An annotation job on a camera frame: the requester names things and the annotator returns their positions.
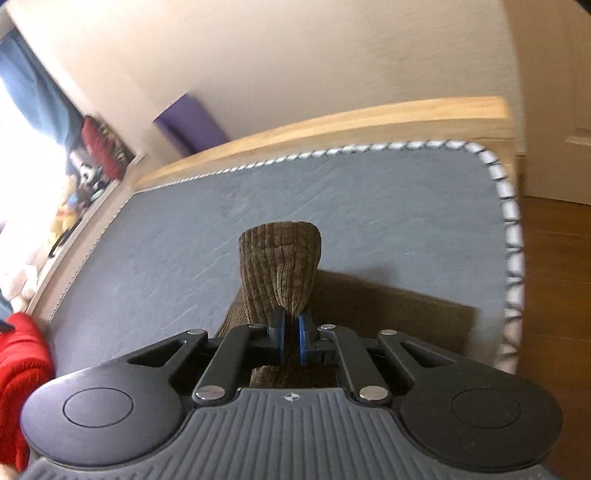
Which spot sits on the purple box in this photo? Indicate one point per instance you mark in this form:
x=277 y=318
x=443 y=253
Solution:
x=194 y=129

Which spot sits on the white plush toy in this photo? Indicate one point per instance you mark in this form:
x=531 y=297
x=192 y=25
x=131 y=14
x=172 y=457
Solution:
x=16 y=286

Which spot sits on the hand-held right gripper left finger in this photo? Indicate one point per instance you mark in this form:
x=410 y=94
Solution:
x=280 y=337

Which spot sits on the dark red cushion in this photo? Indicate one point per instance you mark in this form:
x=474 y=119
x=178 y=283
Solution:
x=104 y=147

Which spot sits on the panda plush toy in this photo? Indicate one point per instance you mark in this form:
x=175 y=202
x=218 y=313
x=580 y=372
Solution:
x=87 y=177

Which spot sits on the folded red blanket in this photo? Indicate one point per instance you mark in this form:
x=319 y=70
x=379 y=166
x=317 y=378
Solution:
x=23 y=369

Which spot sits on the wooden bed frame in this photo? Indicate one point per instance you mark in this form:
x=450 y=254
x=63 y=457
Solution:
x=323 y=131

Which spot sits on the blue curtain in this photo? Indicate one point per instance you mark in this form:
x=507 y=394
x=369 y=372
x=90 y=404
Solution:
x=41 y=97

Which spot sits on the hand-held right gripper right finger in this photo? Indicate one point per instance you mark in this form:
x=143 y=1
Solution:
x=303 y=339

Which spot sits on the yellow bear plush toy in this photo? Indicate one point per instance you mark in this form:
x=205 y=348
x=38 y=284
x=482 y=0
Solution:
x=62 y=212

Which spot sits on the grey quilted mattress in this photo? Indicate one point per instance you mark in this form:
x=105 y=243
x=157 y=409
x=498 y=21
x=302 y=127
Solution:
x=369 y=207

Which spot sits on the white door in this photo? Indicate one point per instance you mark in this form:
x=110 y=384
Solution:
x=558 y=101

